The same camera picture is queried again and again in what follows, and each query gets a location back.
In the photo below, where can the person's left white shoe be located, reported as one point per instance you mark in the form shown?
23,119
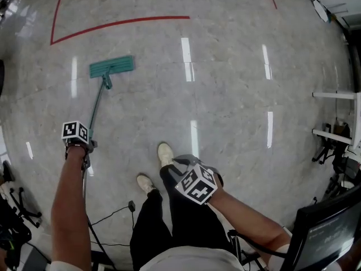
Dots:
145,183

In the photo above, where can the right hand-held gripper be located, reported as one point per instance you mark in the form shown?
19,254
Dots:
197,185

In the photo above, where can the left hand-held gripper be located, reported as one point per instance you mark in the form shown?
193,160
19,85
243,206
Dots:
74,131

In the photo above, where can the white desk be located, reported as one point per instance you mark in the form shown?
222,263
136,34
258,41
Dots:
332,95

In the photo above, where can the person's white shoe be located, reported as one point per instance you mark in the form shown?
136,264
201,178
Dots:
165,154
145,183

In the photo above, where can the person's right forearm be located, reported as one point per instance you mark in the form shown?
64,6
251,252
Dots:
248,222

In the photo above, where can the person's leg black trousers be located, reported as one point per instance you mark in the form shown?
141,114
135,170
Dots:
194,224
150,230

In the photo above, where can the person's white shirt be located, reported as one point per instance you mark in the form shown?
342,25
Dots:
186,260

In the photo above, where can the person's left leg black trousers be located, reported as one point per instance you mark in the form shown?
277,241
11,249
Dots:
150,230

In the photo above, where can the black monitor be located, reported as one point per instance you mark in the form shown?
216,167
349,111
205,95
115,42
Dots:
324,236

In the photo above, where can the white octagonal board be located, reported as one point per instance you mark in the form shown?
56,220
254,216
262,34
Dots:
321,10

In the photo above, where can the person's left forearm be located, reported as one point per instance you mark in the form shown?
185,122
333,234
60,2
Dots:
70,207

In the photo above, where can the teal mop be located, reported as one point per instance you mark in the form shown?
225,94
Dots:
112,66

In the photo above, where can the person's right white shoe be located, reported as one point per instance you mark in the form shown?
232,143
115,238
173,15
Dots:
165,154

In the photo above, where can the person's right leg black trousers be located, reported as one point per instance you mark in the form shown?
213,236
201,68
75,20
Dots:
194,224

